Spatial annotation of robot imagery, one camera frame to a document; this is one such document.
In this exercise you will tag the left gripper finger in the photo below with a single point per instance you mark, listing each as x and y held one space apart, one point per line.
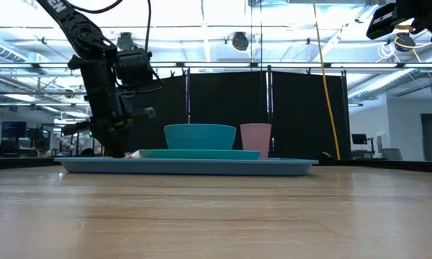
115 147

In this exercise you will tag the blue plastic bowl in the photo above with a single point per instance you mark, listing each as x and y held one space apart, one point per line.
199 136

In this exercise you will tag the teal plastic plate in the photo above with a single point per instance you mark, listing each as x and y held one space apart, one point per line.
201 154

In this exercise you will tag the pink plastic cup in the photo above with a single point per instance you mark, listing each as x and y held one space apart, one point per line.
255 140

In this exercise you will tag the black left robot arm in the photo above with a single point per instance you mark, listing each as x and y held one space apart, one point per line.
79 32

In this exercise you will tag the blue plastic tray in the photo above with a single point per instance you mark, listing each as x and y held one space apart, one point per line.
183 166

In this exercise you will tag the yellow tape tag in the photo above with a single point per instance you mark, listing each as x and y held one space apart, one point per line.
403 27

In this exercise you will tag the wide dark monitor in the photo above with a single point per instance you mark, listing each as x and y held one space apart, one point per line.
13 129

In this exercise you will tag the small dark monitor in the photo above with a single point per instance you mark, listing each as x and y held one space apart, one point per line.
359 139

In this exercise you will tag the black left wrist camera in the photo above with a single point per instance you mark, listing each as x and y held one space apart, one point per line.
135 66

